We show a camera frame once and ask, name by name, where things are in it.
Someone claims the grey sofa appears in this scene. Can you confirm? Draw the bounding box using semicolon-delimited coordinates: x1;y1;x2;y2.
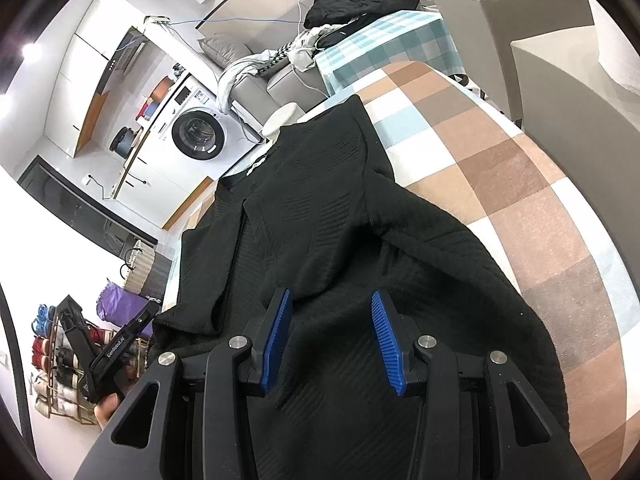
197;5;333;146

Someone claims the white round container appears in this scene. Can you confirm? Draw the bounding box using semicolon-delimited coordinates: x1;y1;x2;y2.
264;102;301;138

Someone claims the black knit sweater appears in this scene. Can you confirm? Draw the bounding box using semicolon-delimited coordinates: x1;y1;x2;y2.
150;94;571;480

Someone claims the woven basket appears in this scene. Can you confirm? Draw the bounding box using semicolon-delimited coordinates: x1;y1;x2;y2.
119;240;158;296

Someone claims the black cable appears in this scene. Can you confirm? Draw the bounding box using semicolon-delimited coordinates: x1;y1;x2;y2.
0;285;37;446

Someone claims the collection of shoes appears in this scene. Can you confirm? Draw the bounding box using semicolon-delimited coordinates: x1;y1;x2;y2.
31;304;148;413

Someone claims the dark glass panel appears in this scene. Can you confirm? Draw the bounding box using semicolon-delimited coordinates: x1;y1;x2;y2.
17;156;158;261

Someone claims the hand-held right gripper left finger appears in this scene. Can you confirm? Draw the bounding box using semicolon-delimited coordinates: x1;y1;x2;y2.
75;287;293;480

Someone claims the purple bag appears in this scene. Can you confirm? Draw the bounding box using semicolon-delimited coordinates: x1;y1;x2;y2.
97;282;161;331

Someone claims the white charging cable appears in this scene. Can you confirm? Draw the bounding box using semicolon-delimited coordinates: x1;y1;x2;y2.
294;0;332;100

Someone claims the black range hood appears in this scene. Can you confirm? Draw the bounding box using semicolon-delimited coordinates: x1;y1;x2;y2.
97;42;148;96

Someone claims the grey pillow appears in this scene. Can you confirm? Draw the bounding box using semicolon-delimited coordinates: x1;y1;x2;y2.
197;34;251;68

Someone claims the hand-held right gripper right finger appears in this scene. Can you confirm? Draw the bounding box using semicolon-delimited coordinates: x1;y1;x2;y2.
369;290;591;480

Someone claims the white washing machine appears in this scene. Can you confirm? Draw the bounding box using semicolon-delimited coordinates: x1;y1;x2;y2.
150;71;261;196

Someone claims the metal shoe rack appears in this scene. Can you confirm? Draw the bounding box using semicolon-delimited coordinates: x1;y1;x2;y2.
30;302;151;418

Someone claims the brown checked blanket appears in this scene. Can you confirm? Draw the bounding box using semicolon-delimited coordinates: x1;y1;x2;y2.
165;60;640;480

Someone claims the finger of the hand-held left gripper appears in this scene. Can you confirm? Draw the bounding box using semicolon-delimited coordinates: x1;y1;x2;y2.
131;302;158;341

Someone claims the white shirt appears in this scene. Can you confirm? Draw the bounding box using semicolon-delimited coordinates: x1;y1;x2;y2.
287;25;341;71

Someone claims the blue cable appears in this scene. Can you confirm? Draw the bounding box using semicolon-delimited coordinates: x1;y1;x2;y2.
170;16;302;28

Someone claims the black white checkered cloth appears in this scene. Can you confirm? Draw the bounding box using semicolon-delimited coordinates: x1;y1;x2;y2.
260;42;296;78

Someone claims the person's left hand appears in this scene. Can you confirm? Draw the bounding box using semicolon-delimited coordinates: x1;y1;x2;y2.
94;393;123;432

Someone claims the teal checked blanket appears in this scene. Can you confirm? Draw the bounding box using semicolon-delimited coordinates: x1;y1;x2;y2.
314;10;463;98

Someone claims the white grey garment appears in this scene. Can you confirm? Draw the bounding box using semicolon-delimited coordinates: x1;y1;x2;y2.
217;51;273;113

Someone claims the white wall cabinet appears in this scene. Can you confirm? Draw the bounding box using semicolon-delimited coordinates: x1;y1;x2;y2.
55;0;133;161

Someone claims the dark cooking pot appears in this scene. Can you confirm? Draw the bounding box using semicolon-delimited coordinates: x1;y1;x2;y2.
110;126;143;158

